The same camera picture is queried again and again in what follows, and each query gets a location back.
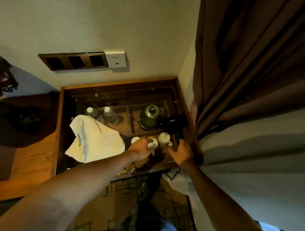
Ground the person's right hand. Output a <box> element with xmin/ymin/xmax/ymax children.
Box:
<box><xmin>168</xmin><ymin>139</ymin><xmax>195</xmax><ymax>167</ymax></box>

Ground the person's left hand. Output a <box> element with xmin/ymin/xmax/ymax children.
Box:
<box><xmin>127</xmin><ymin>137</ymin><xmax>155</xmax><ymax>162</ymax></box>

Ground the black hair dryer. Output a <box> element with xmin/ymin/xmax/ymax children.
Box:
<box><xmin>158</xmin><ymin>114</ymin><xmax>189</xmax><ymax>152</ymax></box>

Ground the white drawstring cloth bag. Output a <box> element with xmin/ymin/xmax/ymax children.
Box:
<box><xmin>64</xmin><ymin>115</ymin><xmax>126</xmax><ymax>164</ymax></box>

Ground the person's right forearm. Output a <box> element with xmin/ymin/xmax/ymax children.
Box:
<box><xmin>183</xmin><ymin>162</ymin><xmax>262</xmax><ymax>231</ymax></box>

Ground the person's left forearm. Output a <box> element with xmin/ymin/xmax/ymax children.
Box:
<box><xmin>0</xmin><ymin>150</ymin><xmax>140</xmax><ymax>231</ymax></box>

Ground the dark green electric kettle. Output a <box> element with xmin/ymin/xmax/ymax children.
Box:
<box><xmin>137</xmin><ymin>104</ymin><xmax>162</xmax><ymax>131</ymax></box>

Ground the clear water bottle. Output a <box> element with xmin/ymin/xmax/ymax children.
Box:
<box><xmin>104</xmin><ymin>106</ymin><xmax>119</xmax><ymax>126</ymax></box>
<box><xmin>85</xmin><ymin>107</ymin><xmax>99</xmax><ymax>119</ymax></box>

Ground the wooden glass-top cabinet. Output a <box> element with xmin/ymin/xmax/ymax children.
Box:
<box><xmin>55</xmin><ymin>76</ymin><xmax>203</xmax><ymax>181</ymax></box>

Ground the dark brown desk mat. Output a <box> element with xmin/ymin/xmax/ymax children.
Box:
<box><xmin>0</xmin><ymin>94</ymin><xmax>59</xmax><ymax>148</ymax></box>

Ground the brown curtain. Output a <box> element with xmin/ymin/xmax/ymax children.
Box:
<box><xmin>192</xmin><ymin>0</ymin><xmax>305</xmax><ymax>141</ymax></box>

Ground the wooden desk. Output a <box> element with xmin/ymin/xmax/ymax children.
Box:
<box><xmin>0</xmin><ymin>91</ymin><xmax>60</xmax><ymax>200</ymax></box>

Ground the white wall socket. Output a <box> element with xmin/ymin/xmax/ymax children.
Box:
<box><xmin>105</xmin><ymin>51</ymin><xmax>127</xmax><ymax>68</ymax></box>

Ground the brown triple wall socket panel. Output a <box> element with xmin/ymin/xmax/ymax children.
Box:
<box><xmin>38</xmin><ymin>52</ymin><xmax>109</xmax><ymax>71</ymax></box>

